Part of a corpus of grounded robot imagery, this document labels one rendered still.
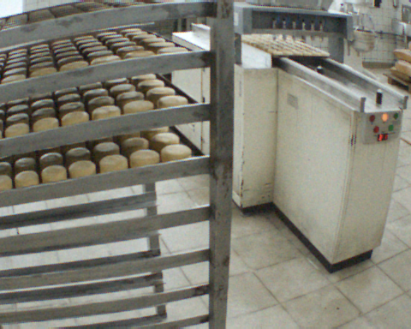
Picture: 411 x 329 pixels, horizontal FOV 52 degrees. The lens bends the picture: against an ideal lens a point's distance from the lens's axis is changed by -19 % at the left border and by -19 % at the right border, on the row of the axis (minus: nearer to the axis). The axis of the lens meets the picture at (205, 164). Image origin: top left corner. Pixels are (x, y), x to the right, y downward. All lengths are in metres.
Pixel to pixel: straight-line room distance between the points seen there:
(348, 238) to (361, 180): 0.30
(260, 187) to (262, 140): 0.26
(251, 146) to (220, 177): 1.74
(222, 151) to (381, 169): 1.43
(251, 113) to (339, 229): 0.77
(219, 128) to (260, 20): 1.75
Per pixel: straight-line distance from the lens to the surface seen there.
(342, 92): 2.01
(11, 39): 0.71
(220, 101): 0.77
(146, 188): 1.30
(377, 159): 2.12
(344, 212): 2.12
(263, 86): 2.48
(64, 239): 0.83
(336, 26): 2.76
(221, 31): 0.74
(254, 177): 2.64
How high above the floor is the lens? 1.40
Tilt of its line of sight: 24 degrees down
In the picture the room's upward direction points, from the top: straight up
